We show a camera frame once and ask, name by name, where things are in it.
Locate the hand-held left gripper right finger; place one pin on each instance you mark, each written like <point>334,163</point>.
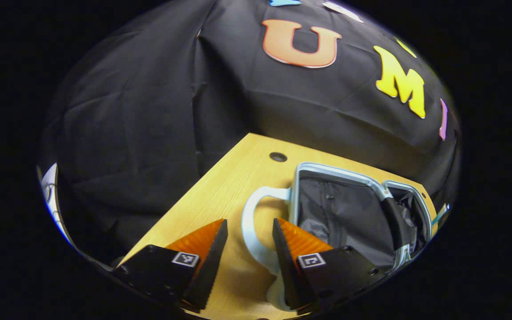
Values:
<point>285,266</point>

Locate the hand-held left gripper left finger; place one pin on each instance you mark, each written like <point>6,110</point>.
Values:
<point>209,271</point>

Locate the pale blue small suitcase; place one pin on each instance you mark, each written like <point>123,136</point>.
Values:
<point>349,213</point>

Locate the white blue skin care tube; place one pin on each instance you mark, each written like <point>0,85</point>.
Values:
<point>441,214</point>

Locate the black round table grommet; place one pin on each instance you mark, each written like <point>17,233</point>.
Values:
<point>278,156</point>

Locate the white printed poster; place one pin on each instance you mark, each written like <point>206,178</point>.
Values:
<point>50,195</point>

